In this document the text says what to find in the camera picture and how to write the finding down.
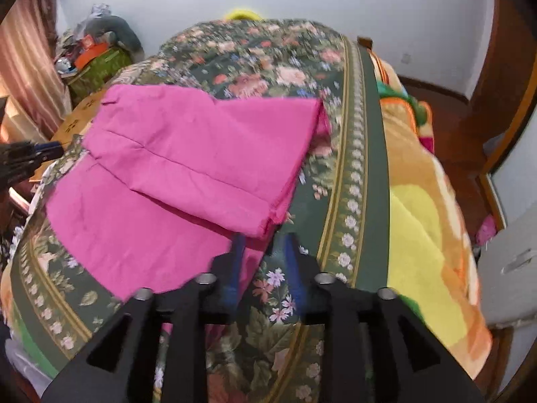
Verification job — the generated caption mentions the cardboard box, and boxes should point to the cardboard box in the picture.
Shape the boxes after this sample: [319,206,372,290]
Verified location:
[34,90,110,181]

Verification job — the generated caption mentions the green patterned box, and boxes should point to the green patterned box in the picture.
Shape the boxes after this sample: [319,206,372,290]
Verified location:
[67,48,135,107]

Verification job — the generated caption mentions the pink curtain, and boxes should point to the pink curtain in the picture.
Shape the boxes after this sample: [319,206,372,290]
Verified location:
[0,0,72,143]

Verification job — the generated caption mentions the grey cabinet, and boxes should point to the grey cabinet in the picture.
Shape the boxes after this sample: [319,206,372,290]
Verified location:
[476,208,537,330]

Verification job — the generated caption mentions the yellow round object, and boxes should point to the yellow round object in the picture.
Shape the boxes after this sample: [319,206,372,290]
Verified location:
[224,7,264,21]

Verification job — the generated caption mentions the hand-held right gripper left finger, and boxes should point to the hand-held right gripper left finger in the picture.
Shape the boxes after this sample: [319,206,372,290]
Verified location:
[42,232,246,403]

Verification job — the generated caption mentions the grey stuffed toy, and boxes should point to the grey stuffed toy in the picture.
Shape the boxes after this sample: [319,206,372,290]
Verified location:
[86,14,145,61]

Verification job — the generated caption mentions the pink pants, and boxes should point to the pink pants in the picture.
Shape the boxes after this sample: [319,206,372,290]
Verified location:
[45,84,332,303]

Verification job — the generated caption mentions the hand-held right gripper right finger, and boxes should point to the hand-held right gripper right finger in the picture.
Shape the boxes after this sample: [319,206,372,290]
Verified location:
[275,232,487,403]

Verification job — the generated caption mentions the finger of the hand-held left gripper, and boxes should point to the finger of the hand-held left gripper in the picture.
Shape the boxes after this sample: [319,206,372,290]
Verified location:
[0,141,68,189]

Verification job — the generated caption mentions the green floral bedspread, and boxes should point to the green floral bedspread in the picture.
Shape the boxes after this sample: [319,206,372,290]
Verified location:
[8,18,393,403]

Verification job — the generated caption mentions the pile of clutter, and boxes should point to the pile of clutter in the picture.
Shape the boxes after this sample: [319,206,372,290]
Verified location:
[54,4,118,76]

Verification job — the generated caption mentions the orange yellow fleece blanket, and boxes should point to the orange yellow fleece blanket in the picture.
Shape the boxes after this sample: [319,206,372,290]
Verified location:
[371,52,493,380]

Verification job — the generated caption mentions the pink cloth on floor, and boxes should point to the pink cloth on floor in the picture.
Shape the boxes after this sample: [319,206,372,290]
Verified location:
[476,215,498,246]

